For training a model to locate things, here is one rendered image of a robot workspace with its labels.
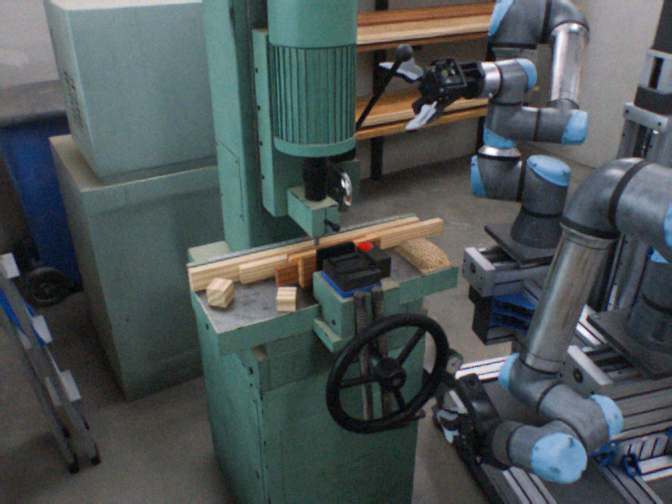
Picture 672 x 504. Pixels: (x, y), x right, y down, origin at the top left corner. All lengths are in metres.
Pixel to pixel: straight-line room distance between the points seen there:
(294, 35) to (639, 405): 1.07
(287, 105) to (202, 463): 1.38
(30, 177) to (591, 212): 2.42
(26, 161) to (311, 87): 1.90
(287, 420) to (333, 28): 0.86
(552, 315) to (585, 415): 0.17
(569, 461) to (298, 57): 0.85
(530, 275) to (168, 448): 1.36
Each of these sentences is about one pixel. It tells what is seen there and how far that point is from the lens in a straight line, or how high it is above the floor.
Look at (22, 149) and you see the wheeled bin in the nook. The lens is 2.91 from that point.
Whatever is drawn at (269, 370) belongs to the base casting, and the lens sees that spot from 1.35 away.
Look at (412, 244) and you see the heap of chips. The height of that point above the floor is 0.93.
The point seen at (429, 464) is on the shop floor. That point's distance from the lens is 2.21.
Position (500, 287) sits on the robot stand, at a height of 0.71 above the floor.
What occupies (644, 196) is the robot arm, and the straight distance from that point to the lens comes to 0.99.
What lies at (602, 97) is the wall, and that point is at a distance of 4.87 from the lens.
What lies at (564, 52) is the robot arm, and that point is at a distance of 1.61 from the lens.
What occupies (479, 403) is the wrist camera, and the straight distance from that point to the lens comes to 1.20.
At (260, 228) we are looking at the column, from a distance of 1.57.
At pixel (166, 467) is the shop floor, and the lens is 2.25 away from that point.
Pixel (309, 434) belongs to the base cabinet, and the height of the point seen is 0.54.
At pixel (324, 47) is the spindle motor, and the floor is 1.42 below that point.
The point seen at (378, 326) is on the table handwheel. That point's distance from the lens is 1.16.
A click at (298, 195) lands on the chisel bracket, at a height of 1.07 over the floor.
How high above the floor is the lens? 1.62
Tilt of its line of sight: 28 degrees down
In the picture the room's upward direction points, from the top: straight up
